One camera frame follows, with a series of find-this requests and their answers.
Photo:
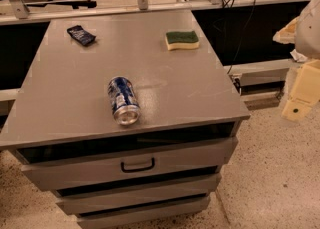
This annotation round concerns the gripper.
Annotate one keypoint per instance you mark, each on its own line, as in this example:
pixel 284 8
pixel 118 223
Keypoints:
pixel 309 34

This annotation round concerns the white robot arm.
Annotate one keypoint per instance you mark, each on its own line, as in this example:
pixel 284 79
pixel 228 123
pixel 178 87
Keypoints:
pixel 304 32

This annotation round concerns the green and yellow sponge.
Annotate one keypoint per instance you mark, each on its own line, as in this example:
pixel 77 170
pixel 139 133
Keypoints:
pixel 186 40

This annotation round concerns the top grey drawer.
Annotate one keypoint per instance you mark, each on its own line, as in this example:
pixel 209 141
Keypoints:
pixel 96 169

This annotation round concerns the grey drawer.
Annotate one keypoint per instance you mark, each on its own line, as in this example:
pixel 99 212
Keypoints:
pixel 139 194
pixel 119 218
pixel 96 169

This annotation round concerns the bottom grey drawer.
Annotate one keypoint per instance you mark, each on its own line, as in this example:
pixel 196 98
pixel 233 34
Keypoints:
pixel 119 218

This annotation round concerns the middle grey drawer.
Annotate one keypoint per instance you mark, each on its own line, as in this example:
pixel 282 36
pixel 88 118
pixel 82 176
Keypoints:
pixel 139 194

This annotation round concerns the grey drawer cabinet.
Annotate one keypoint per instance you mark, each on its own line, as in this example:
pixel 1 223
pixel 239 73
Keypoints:
pixel 124 130

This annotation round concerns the blue soda can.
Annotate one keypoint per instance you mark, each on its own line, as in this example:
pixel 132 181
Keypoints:
pixel 124 105

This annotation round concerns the dark blue snack bag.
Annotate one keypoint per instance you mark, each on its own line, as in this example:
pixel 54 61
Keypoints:
pixel 79 34

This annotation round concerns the black drawer handle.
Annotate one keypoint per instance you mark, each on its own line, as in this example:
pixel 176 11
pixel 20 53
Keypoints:
pixel 138 167

